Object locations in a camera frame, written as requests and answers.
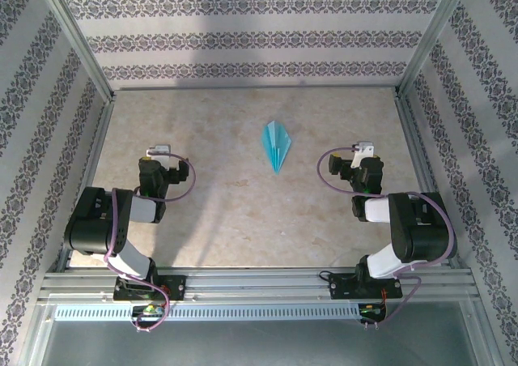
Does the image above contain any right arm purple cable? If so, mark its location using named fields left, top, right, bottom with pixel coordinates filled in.
left=316, top=147, right=455, bottom=329

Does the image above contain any aluminium frame post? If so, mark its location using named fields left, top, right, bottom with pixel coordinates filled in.
left=34, top=0, right=117, bottom=104
left=396, top=0, right=477, bottom=100

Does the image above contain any white slotted cable duct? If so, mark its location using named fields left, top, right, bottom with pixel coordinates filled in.
left=53, top=304, right=362, bottom=322

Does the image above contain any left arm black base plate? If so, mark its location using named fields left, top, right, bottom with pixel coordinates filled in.
left=113, top=275, right=188, bottom=302

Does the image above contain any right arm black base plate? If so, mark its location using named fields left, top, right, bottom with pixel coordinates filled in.
left=328, top=272, right=404, bottom=301

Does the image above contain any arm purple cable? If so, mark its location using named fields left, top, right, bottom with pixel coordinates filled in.
left=104, top=153, right=197, bottom=334
left=316, top=147, right=455, bottom=329

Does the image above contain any grey sheet metal panel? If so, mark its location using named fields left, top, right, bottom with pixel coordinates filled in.
left=38, top=303, right=493, bottom=366

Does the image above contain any aluminium side rail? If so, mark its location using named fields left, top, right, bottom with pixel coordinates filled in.
left=55, top=92, right=117, bottom=273
left=393, top=90, right=461, bottom=269

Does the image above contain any light blue paper sheet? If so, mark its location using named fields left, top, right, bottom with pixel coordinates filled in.
left=260, top=120, right=293, bottom=176

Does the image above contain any thin aluminium table-edge rail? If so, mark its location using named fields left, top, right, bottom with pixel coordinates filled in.
left=113, top=85, right=400, bottom=92

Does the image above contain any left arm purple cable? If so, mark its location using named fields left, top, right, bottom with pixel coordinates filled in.
left=104, top=153, right=197, bottom=334

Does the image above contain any long aluminium mounting rail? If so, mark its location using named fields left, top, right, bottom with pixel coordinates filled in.
left=37, top=266, right=478, bottom=304

